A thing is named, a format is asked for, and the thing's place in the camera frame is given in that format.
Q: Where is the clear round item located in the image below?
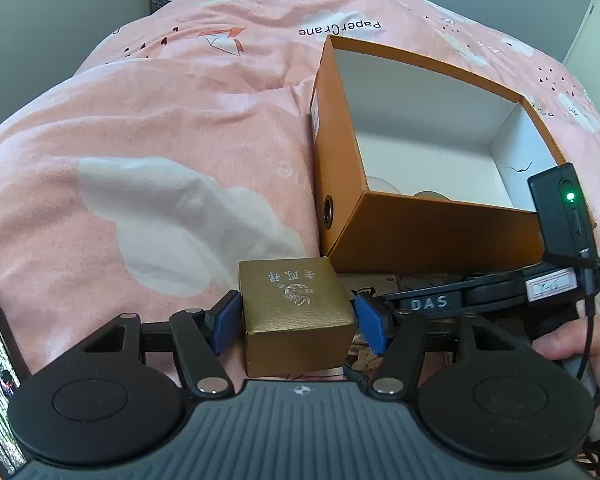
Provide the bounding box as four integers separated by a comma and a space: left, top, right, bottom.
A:
365, 176, 399, 194

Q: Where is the pink printed blanket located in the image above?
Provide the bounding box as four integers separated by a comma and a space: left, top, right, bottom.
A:
0, 0, 600, 376

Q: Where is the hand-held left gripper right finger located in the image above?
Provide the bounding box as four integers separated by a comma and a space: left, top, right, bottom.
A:
353, 294, 523, 396

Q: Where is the white wardrobe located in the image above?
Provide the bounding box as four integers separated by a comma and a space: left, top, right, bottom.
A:
561, 0, 600, 138

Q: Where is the black smartphone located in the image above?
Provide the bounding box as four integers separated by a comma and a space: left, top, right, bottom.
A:
0, 301, 32, 479

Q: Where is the gold gift box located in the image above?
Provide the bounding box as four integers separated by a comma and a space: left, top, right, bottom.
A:
238, 256, 357, 378

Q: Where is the white calligraphy box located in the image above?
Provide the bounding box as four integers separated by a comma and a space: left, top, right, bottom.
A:
339, 274, 399, 306

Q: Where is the black cable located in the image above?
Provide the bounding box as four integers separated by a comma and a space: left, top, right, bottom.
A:
572, 247, 600, 403

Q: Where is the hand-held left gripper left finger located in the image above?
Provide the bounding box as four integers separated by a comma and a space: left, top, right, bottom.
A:
80, 291, 244, 398

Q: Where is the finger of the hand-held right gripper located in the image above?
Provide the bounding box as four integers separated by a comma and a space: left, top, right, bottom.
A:
384, 266, 528, 322

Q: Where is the orange cardboard box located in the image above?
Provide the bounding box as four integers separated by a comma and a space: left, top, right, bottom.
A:
308, 35, 570, 276

